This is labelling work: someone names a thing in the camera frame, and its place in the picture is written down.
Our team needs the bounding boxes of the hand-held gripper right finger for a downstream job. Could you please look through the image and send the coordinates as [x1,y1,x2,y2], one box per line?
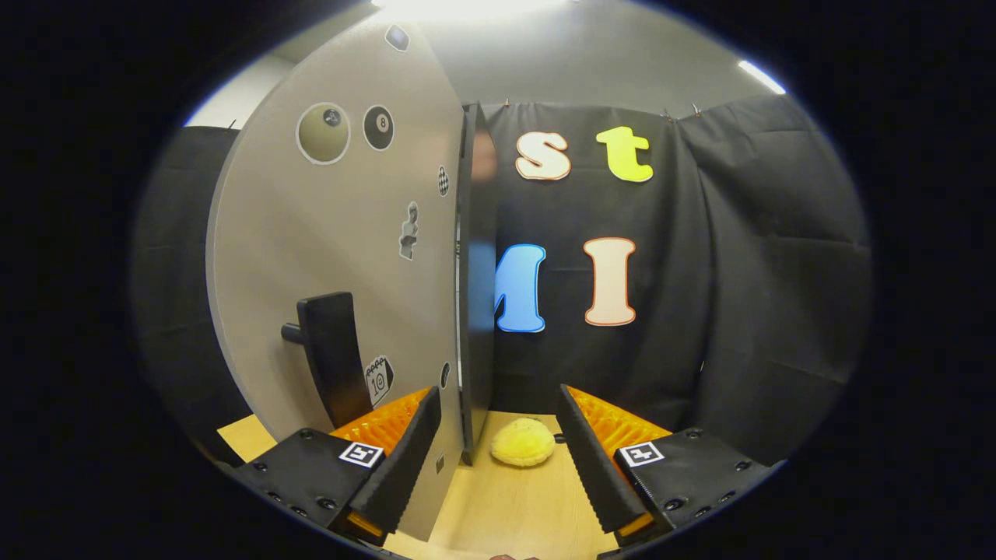
[556,385,787,549]

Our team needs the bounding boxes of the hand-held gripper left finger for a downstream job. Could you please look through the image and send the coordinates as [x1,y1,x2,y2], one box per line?
[233,387,443,545]

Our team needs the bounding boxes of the black door handle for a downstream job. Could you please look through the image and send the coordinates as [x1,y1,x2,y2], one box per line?
[282,292,374,429]

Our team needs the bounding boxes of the dark grey shoe cabinet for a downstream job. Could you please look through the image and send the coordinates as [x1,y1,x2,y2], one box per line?
[459,101,500,466]

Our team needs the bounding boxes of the yellow textured bun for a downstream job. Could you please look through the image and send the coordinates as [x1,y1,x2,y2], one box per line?
[490,418,556,467]

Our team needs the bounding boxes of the black backdrop cloth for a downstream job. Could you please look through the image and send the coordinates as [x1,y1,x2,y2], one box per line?
[132,93,874,467]

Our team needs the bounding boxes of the ceiling light strip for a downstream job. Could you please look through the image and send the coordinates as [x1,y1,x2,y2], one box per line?
[738,60,787,96]

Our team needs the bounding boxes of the ceiling light panel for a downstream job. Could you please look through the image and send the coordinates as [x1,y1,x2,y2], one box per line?
[373,0,577,22]

